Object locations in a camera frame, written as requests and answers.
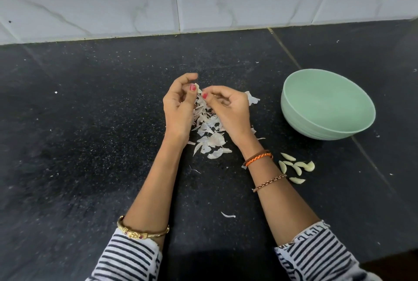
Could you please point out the pile of white garlic skins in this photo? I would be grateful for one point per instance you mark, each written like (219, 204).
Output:
(209, 134)

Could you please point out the mint green bowl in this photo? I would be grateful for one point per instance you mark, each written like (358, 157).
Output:
(326, 104)

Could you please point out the black white striped sleeve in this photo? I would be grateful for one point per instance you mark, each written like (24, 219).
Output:
(129, 259)
(321, 254)

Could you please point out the gold bangle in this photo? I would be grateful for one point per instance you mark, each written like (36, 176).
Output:
(140, 233)

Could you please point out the group of peeled garlic cloves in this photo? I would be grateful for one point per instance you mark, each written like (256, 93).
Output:
(296, 167)

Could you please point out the person's left forearm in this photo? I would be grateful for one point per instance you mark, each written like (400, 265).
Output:
(156, 186)

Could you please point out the person's right thumb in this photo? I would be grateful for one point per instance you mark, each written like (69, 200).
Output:
(209, 99)

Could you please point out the large garlic skin piece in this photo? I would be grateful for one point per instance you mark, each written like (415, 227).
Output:
(252, 98)

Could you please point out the person's right forearm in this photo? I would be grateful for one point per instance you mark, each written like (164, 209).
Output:
(277, 196)

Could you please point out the person's left thumb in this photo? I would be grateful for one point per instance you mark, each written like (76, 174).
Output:
(191, 96)

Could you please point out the person's right hand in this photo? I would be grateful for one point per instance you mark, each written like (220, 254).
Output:
(232, 117)

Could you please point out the curved garlic skin scrap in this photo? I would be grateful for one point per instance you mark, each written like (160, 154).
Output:
(228, 215)

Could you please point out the garlic clove with skin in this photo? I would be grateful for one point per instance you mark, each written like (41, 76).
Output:
(198, 89)

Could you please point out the person's left hand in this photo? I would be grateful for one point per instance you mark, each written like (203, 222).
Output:
(176, 117)

